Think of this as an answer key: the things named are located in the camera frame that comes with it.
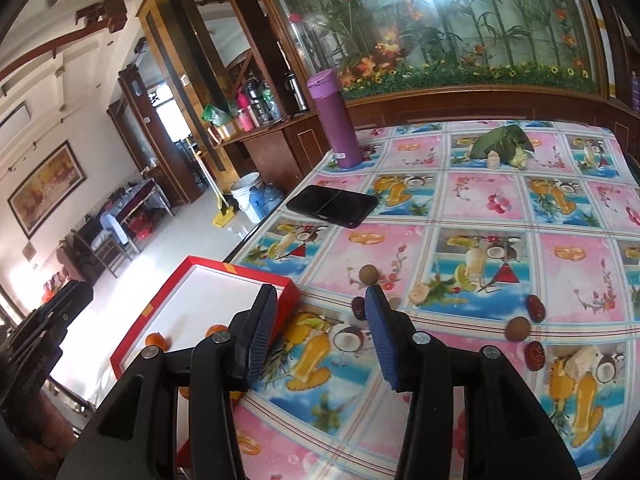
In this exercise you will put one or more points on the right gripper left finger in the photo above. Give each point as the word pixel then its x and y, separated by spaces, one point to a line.
pixel 252 330

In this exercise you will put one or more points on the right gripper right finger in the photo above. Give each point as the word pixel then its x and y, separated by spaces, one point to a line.
pixel 391 331

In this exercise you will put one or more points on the brown longan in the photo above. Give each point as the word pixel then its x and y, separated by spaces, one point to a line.
pixel 517 329
pixel 369 275

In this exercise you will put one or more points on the orange tangerine right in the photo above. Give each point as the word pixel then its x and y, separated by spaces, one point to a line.
pixel 217 328

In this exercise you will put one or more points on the orange tangerine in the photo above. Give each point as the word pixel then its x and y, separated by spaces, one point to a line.
pixel 217 328
pixel 157 340

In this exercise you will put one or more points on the dark red date left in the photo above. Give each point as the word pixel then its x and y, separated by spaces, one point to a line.
pixel 358 308

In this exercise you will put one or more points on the beige fruit chunk centre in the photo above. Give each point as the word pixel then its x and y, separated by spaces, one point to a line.
pixel 418 295

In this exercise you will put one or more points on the beige fruit chunk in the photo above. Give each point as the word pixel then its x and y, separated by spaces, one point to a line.
pixel 582 361
pixel 418 295

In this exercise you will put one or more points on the red white shallow box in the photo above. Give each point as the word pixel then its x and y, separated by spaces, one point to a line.
pixel 167 402

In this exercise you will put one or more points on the orange tangerine left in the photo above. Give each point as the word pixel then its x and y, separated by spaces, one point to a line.
pixel 157 340

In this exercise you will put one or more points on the yellow mop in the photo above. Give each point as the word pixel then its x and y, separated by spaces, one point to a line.
pixel 225 212

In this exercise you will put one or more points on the black smartphone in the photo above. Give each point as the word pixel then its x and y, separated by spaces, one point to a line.
pixel 339 207

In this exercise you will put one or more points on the white plastic bucket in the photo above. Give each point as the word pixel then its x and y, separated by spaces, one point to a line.
pixel 241 193

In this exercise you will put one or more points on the colourful fruit print tablecloth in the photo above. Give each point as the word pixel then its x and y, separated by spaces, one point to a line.
pixel 565 228

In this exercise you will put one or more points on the beige fruit chunk right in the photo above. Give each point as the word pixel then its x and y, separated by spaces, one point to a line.
pixel 582 361

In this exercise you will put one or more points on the small beige chunk by vegetable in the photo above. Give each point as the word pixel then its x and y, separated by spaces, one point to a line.
pixel 493 160

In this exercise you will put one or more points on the green leafy vegetable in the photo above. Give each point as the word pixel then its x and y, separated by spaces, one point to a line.
pixel 510 142

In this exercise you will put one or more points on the purple thermos bottle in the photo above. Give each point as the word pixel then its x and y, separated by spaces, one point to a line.
pixel 325 90

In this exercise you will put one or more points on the aquarium with artificial plants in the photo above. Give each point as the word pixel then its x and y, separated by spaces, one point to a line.
pixel 379 47

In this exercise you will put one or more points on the wooden display cabinet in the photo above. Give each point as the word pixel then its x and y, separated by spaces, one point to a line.
pixel 188 60

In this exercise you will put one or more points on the framed wall painting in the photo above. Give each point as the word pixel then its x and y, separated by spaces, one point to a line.
pixel 46 188

